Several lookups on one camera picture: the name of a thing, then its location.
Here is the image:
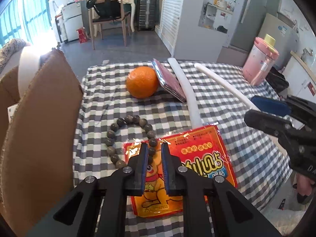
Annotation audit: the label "white cabinet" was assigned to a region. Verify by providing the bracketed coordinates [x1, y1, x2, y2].
[257, 12, 316, 94]

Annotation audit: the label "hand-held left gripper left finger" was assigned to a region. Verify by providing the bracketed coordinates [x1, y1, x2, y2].
[27, 142, 149, 237]

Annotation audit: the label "wooden chair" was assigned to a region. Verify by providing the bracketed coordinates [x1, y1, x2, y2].
[89, 0, 131, 50]

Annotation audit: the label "white mini fridge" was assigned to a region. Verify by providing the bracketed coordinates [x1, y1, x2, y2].
[62, 1, 83, 42]

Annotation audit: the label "maroon wallet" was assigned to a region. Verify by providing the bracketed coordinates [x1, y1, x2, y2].
[151, 58, 187, 103]

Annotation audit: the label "red paper bag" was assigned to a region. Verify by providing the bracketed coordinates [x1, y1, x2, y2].
[76, 27, 89, 43]

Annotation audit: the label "green white medicine box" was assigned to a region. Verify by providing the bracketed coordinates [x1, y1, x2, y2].
[7, 104, 20, 124]

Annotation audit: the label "white desk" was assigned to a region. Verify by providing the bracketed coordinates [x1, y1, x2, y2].
[109, 0, 136, 32]

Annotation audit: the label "brown cardboard box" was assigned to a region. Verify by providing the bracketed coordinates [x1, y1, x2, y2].
[0, 49, 84, 230]

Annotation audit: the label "teal curtains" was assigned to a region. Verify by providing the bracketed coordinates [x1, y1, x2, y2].
[0, 0, 53, 47]

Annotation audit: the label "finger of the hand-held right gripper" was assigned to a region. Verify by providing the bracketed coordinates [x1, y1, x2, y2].
[243, 110, 297, 142]
[250, 95, 292, 117]

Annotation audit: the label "patterned bed blanket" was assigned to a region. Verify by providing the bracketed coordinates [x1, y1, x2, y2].
[0, 38, 27, 74]

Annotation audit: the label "red heat pad packet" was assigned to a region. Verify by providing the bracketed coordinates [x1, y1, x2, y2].
[123, 125, 238, 218]

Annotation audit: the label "silver suitcase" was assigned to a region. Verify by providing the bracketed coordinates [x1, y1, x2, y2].
[137, 0, 157, 31]

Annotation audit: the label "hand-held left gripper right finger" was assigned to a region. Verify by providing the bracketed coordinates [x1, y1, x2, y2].
[161, 142, 282, 237]

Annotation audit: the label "black backpack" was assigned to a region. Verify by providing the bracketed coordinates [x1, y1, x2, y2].
[86, 0, 122, 19]

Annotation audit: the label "orange fruit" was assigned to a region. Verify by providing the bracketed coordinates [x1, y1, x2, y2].
[126, 67, 159, 99]

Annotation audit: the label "grey bead bracelet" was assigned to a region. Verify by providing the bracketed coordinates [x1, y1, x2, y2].
[106, 115, 157, 169]

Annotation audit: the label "pink water bottle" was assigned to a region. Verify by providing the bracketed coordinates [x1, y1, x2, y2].
[242, 34, 279, 86]

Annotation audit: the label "checked tablecloth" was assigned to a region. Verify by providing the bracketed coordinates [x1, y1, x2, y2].
[73, 60, 294, 237]

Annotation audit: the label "white drawer cart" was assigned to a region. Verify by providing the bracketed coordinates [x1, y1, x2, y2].
[55, 15, 65, 42]

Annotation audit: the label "white louvered door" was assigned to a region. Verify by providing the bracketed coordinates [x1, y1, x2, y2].
[160, 0, 188, 50]

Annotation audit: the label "wall niche shelf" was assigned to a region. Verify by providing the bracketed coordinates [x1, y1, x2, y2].
[199, 0, 237, 47]

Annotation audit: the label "white foam stick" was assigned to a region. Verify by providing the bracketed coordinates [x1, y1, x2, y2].
[167, 57, 203, 127]

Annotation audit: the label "person's right hand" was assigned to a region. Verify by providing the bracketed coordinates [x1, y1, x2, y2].
[295, 171, 315, 205]

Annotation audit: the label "trash bin with black bag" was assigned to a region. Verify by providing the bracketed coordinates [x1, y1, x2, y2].
[265, 67, 289, 94]

